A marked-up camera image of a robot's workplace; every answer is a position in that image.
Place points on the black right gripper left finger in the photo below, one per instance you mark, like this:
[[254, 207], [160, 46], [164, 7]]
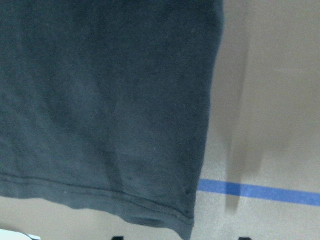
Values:
[[117, 238]]

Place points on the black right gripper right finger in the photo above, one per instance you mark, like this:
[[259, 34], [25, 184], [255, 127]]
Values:
[[243, 238]]

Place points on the black printed t-shirt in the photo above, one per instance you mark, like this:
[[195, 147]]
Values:
[[105, 104]]

